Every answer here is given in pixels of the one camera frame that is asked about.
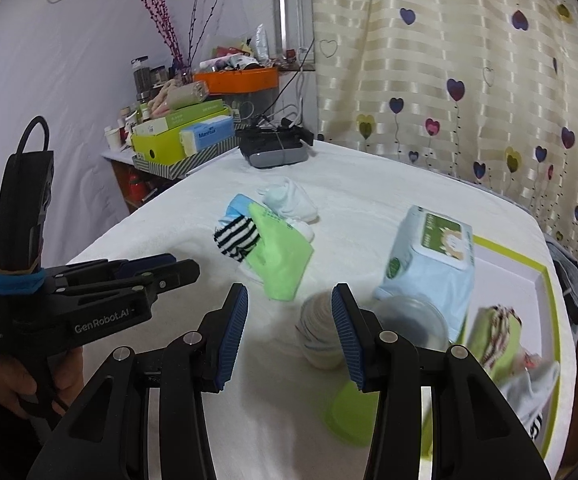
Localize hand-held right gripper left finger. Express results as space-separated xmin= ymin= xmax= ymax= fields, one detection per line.
xmin=28 ymin=282 xmax=249 ymax=480

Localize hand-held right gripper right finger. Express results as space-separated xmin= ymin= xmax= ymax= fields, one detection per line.
xmin=331 ymin=282 xmax=552 ymax=480

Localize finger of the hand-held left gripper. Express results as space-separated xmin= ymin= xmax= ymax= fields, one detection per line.
xmin=52 ymin=254 xmax=180 ymax=282
xmin=63 ymin=259 xmax=201 ymax=306

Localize beige sock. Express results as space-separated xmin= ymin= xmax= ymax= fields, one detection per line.
xmin=294 ymin=292 xmax=350 ymax=371

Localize black white striped sock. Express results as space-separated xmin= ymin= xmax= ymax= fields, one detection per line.
xmin=212 ymin=214 xmax=261 ymax=263

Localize light green sock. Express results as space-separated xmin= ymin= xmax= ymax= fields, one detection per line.
xmin=245 ymin=202 xmax=316 ymax=302

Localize lime green cardboard box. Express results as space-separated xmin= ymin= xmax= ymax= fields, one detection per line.
xmin=419 ymin=234 xmax=560 ymax=461

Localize clear printed plastic bag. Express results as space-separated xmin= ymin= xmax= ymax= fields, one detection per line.
xmin=499 ymin=352 xmax=560 ymax=443

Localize white fleece table cover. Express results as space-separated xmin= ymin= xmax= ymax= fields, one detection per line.
xmin=66 ymin=140 xmax=577 ymax=480

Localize green cream jar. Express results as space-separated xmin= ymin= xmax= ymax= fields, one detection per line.
xmin=321 ymin=380 xmax=380 ymax=448

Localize wooden side table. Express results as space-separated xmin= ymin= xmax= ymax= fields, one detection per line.
xmin=102 ymin=152 xmax=170 ymax=216

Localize light blue wet wipes pack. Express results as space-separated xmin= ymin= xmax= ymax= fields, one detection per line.
xmin=373 ymin=205 xmax=477 ymax=343

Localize striped cardboard tray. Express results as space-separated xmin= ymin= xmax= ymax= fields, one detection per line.
xmin=132 ymin=135 xmax=242 ymax=179

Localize lime green storage box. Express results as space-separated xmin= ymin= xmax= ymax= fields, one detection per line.
xmin=132 ymin=127 xmax=190 ymax=165

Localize blue tissue pack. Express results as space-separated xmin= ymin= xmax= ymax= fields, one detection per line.
xmin=179 ymin=116 xmax=235 ymax=156

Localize grey VR headset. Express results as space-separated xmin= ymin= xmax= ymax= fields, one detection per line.
xmin=236 ymin=117 xmax=315 ymax=169

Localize green flat box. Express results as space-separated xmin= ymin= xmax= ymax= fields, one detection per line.
xmin=161 ymin=99 xmax=230 ymax=128

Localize beige rolled cloth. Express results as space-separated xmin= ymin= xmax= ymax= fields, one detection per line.
xmin=149 ymin=79 xmax=210 ymax=111

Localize glass jar with black lid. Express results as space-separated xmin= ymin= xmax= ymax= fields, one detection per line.
xmin=130 ymin=56 xmax=152 ymax=103

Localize orange tray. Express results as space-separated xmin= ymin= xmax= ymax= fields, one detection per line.
xmin=193 ymin=66 xmax=281 ymax=96

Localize pile of small packets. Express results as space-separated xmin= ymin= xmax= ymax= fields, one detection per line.
xmin=199 ymin=24 xmax=275 ymax=73

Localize blue denim garment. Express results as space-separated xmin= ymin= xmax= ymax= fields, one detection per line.
xmin=544 ymin=234 xmax=578 ymax=326

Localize dried flower branches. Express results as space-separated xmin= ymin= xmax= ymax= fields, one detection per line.
xmin=136 ymin=0 xmax=237 ymax=73

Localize heart print curtain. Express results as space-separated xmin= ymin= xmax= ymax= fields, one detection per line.
xmin=311 ymin=0 xmax=578 ymax=291

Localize black cable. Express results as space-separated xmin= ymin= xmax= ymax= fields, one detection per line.
xmin=256 ymin=45 xmax=315 ymax=126

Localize window frame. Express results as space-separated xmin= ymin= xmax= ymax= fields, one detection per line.
xmin=274 ymin=0 xmax=317 ymax=68

